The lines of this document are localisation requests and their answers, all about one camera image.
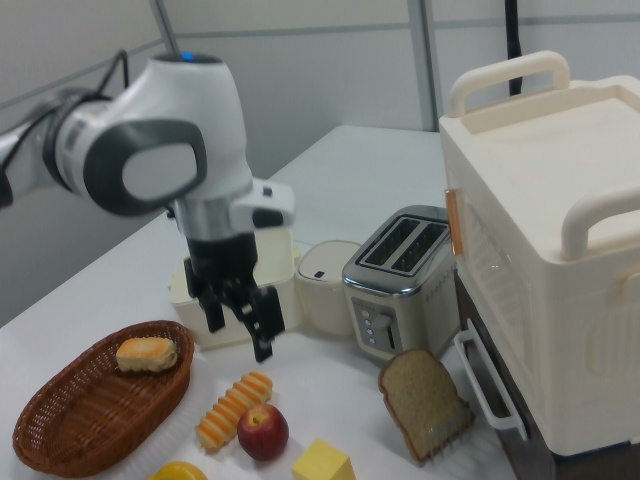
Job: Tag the brown wicker basket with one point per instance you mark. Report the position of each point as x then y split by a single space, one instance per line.
75 415

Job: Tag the yellow round fruit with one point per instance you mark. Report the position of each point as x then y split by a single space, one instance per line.
177 472

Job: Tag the cream toy cabinet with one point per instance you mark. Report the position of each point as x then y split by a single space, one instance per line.
550 225

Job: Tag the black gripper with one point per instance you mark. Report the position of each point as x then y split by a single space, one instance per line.
220 265

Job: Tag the small cream lidded bin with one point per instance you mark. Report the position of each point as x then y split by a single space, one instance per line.
320 300

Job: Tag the yellow cube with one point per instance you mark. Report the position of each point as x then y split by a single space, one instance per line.
322 462

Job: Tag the open cream plastic box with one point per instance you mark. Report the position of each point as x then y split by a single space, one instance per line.
282 270

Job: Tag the brown toast slice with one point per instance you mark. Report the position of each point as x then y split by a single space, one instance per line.
417 395

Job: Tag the black pole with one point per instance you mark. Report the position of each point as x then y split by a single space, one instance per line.
513 45

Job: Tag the red toy apple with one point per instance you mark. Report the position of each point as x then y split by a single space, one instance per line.
262 435

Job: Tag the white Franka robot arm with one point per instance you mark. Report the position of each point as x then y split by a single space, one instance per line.
200 100

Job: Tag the toy bread roll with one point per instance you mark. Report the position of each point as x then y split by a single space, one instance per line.
147 355

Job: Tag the cream and silver toaster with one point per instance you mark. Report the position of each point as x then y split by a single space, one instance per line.
400 300

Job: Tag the orange striped toy bread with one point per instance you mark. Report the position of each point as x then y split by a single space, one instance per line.
232 407

